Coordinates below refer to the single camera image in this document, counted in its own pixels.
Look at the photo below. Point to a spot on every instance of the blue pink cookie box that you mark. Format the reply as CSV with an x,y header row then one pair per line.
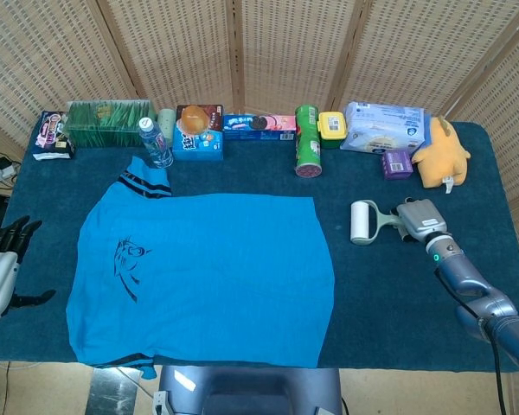
x,y
259,127

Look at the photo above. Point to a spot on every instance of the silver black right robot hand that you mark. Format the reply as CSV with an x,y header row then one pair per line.
x,y
421,220

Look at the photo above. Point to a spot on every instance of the yellow-lidded green box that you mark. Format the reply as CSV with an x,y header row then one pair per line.
x,y
332,129

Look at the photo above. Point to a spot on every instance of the pale green roll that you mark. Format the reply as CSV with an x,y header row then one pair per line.
x,y
166,123

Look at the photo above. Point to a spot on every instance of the woven wooden folding screen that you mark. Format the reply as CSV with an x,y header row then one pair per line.
x,y
285,43

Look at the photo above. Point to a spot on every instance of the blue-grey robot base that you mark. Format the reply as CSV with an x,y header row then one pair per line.
x,y
246,391

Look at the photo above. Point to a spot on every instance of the white lint roller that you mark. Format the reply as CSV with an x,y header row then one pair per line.
x,y
361,222

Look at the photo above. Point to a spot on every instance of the shiny metal plate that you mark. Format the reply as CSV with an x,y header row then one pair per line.
x,y
110,391

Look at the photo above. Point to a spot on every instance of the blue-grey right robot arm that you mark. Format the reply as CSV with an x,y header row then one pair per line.
x,y
471,285

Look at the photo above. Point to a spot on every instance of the clear plastic water bottle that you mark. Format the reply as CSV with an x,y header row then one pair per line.
x,y
155,144

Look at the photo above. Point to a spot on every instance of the green chips can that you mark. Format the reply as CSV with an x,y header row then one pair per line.
x,y
308,142

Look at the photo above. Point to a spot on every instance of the green grass-print box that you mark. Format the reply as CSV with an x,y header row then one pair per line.
x,y
104,125

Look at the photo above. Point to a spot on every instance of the blue t-shirt with cat print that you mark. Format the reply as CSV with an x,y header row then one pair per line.
x,y
199,268

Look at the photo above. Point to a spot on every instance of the yellow plush toy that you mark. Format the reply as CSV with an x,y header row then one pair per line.
x,y
441,155

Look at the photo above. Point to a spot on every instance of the small purple box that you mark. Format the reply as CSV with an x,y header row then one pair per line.
x,y
396,165

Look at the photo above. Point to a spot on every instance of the white blue wipes pack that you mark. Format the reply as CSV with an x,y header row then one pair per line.
x,y
380,129

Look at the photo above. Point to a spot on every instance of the dark blue tablecloth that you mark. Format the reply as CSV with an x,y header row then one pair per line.
x,y
393,302

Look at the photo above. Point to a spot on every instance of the purple snack bag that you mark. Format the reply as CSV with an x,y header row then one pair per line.
x,y
52,136

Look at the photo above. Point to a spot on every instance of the blue box with bun picture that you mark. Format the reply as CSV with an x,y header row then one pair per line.
x,y
197,138

